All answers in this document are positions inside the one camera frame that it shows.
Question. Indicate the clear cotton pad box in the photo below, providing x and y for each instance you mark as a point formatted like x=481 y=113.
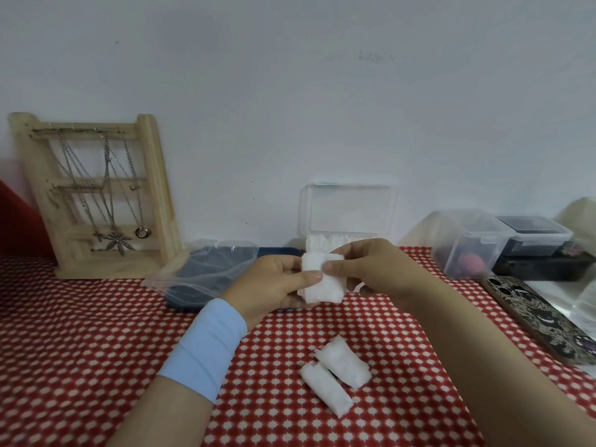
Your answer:
x=349 y=207

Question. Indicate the dark blue pouch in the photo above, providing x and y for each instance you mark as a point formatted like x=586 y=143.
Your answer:
x=279 y=251

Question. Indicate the red checkered tablecloth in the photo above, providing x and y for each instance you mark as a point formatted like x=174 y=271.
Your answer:
x=70 y=358

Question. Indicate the clear plastic water bottle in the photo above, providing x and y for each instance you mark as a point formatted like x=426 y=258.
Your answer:
x=587 y=302

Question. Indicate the wooden jewelry stand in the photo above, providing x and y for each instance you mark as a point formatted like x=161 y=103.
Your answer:
x=158 y=190

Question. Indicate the person's right forearm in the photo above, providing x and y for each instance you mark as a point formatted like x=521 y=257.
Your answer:
x=503 y=367

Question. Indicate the person's left forearm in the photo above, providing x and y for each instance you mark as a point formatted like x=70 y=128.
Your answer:
x=158 y=419

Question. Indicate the white cloth square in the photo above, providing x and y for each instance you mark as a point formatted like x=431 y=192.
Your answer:
x=326 y=391
x=321 y=288
x=344 y=365

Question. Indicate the pink makeup sponge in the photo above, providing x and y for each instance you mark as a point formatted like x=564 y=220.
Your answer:
x=470 y=263

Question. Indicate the black tray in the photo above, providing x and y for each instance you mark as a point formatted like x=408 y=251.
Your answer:
x=540 y=268

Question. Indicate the beige plastic tub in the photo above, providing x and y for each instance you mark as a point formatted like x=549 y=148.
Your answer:
x=579 y=218

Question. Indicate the clear container with black contents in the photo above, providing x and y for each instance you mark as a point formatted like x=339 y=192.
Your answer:
x=535 y=235

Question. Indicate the light blue wristband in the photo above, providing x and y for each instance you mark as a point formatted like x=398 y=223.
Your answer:
x=205 y=351

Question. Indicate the clear lidded plastic container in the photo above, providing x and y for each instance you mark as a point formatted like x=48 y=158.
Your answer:
x=470 y=228

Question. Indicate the phone with patterned case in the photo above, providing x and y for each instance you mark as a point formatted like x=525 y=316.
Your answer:
x=540 y=318

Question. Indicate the clear plastic bag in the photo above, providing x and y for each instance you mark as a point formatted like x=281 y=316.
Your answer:
x=186 y=279

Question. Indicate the red framed mirror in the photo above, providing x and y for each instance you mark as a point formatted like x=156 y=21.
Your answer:
x=21 y=228

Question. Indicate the person's left hand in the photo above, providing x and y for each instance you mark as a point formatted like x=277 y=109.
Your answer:
x=267 y=286

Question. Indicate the person's right hand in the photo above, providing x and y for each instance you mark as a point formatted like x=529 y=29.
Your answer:
x=386 y=270

